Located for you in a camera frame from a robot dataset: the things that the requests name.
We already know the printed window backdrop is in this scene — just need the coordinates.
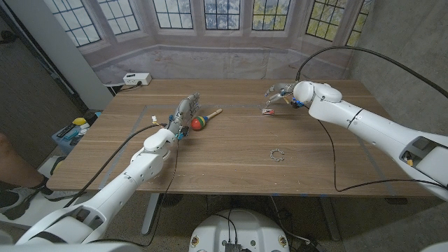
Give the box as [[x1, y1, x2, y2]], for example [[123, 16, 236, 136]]
[[43, 0, 374, 85]]

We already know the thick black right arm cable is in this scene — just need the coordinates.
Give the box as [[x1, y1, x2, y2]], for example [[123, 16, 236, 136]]
[[295, 45, 448, 99]]

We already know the white table leg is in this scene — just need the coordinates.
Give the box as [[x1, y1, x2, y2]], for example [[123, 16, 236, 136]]
[[141, 192, 160, 235]]

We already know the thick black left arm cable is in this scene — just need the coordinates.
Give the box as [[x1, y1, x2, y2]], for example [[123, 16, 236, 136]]
[[64, 122, 169, 208]]

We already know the grey table leg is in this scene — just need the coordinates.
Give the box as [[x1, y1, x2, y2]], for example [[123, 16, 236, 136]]
[[318, 196, 341, 242]]

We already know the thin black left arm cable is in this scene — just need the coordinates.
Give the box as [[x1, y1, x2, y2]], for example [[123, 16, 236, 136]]
[[139, 139, 181, 248]]

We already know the black round fan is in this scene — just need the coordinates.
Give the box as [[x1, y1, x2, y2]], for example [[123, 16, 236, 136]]
[[157, 193, 184, 208]]

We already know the colourful wooden maraca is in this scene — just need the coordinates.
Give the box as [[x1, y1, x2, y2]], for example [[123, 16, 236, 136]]
[[190, 108, 223, 132]]

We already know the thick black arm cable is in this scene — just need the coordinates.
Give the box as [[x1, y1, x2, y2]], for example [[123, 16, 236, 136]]
[[295, 45, 448, 99], [64, 122, 169, 208]]

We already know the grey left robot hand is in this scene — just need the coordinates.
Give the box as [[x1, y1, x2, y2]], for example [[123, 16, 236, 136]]
[[167, 92, 201, 141]]

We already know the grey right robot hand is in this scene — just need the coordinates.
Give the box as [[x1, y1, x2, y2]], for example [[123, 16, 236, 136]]
[[264, 82, 302, 109]]

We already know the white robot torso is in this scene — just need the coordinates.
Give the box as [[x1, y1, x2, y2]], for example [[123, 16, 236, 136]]
[[188, 209, 291, 252]]

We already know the grey and black sneaker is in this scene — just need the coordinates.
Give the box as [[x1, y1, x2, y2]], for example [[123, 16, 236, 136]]
[[0, 176, 80, 221]]

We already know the blue storage bin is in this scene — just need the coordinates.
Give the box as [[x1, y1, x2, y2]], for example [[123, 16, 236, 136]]
[[51, 111, 102, 155]]

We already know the person's bare leg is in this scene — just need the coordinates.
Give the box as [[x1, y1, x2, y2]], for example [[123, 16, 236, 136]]
[[0, 132, 45, 188]]

